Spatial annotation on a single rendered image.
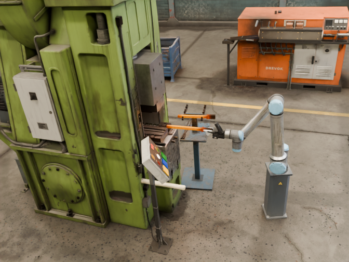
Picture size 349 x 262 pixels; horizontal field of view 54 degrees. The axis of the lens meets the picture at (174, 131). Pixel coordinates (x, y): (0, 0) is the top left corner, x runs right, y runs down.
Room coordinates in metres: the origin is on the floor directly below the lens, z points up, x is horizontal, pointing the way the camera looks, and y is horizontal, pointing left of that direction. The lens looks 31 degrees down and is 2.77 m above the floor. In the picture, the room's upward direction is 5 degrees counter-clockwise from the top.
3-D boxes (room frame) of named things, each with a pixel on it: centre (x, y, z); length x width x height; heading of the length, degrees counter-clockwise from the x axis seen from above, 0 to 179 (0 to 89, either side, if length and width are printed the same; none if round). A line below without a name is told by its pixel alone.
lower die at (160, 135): (3.02, 0.30, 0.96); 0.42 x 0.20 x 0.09; 68
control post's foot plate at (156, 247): (2.39, 0.24, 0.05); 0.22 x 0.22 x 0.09; 68
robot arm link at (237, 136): (2.70, -0.58, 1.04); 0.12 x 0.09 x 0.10; 68
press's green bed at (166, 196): (3.08, 0.29, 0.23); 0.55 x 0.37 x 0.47; 68
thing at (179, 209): (2.92, 0.06, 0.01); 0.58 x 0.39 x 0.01; 158
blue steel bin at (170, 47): (7.09, 0.38, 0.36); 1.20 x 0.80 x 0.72; 74
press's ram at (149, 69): (3.06, 0.29, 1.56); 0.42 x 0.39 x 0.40; 68
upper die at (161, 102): (3.02, 0.30, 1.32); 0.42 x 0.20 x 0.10; 68
